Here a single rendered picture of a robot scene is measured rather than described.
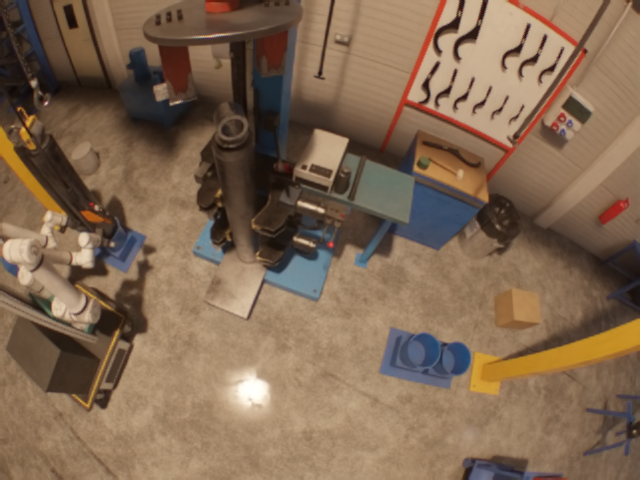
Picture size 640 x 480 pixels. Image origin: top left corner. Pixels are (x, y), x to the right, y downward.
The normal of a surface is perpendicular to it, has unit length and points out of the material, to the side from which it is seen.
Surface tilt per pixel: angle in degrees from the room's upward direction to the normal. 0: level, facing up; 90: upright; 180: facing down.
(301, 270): 0
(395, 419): 0
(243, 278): 0
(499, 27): 90
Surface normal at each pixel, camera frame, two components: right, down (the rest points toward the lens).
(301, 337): 0.14, -0.47
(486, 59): -0.29, 0.82
